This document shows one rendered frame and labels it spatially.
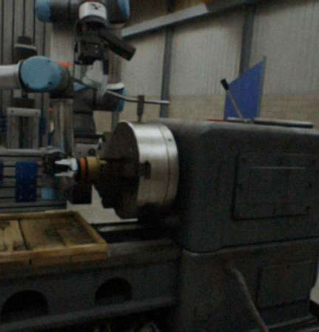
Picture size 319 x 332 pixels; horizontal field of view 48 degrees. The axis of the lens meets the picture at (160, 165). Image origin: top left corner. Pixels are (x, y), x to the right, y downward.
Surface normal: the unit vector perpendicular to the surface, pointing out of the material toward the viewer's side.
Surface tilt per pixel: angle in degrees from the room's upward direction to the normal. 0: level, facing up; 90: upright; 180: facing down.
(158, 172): 84
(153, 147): 56
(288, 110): 90
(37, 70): 89
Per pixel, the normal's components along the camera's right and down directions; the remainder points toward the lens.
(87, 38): 0.43, -0.19
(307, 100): -0.80, 0.02
